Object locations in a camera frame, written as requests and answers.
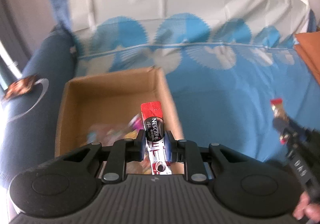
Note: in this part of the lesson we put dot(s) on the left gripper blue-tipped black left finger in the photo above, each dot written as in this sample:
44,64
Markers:
118,155

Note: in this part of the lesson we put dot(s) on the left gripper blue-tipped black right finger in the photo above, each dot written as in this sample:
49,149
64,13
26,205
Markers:
188,153

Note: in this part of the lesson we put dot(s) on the clear bag of candies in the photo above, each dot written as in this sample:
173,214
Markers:
107,134

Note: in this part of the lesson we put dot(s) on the small red packet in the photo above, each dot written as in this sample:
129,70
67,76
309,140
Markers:
280,120

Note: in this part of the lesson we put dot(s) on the red Nescafe coffee stick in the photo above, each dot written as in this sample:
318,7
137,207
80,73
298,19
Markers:
152,117

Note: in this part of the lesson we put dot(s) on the purple candy wrapper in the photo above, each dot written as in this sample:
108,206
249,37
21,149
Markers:
136,123

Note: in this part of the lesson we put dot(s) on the person's hand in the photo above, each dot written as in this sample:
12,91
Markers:
306,208

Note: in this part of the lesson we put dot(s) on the open cardboard box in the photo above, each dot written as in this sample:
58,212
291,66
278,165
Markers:
112,99

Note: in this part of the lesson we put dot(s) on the blue fabric sofa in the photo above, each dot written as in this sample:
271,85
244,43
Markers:
31,119

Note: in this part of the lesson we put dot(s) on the black smartphone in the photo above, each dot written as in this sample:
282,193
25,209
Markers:
20,87

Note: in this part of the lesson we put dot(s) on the blue white patterned cover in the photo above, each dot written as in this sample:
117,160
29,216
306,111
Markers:
224,61

